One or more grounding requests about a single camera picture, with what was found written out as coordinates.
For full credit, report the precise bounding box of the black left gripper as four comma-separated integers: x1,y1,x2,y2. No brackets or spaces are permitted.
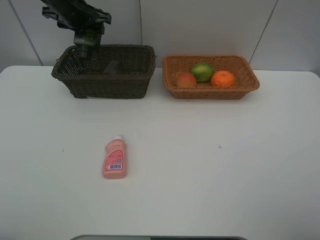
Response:
42,0,112,37

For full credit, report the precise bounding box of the dark green pump bottle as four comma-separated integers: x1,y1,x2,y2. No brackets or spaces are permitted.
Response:
73,29,102,59

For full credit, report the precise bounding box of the pink translucent plastic cup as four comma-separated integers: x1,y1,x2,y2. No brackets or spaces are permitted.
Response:
102,59,122,75

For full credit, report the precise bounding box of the red yellow peach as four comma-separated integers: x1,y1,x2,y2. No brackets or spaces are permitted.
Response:
175,72,197,88

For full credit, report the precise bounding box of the green lime fruit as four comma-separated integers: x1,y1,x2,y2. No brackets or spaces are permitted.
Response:
189,62,215,83

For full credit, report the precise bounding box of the orange mandarin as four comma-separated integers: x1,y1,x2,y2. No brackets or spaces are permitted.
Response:
210,70,235,88

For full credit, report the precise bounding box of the dark brown wicker basket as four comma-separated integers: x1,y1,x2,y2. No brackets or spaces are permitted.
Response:
51,44,156,99

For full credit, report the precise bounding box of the pink lotion bottle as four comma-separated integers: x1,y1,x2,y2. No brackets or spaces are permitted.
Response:
102,135,128,180

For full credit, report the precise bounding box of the light orange wicker basket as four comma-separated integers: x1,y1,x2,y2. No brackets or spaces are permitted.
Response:
162,54,260,100

